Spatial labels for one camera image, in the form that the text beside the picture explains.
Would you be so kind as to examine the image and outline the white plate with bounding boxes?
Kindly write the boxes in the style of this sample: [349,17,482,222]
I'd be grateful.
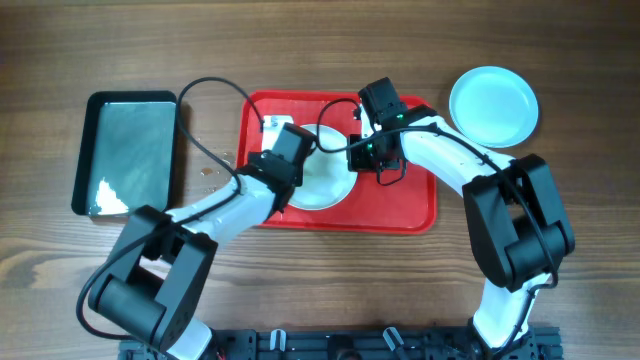
[289,144,357,211]

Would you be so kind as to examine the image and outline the light blue plate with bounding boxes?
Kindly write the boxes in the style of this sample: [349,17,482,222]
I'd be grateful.
[449,66,539,148]

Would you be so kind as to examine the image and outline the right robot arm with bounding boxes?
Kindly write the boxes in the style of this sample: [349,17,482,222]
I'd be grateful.
[347,78,575,359]

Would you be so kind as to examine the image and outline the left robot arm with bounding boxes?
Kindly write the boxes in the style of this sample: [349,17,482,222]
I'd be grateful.
[77,123,315,359]

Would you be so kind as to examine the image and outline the red plastic serving tray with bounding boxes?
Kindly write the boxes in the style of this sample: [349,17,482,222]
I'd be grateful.
[236,90,437,234]

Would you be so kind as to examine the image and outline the black water tray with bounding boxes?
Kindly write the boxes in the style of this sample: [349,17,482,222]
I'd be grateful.
[71,90,177,217]

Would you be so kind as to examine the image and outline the left black cable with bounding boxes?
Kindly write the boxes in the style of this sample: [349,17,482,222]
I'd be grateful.
[75,76,266,341]

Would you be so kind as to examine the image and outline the black cable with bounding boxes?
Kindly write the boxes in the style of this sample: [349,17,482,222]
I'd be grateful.
[75,76,266,341]
[315,97,559,351]

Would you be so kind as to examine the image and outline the right black cable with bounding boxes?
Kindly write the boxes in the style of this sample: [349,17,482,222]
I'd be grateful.
[315,97,559,351]

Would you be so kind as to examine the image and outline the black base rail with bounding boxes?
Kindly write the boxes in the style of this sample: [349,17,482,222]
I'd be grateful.
[117,326,564,360]

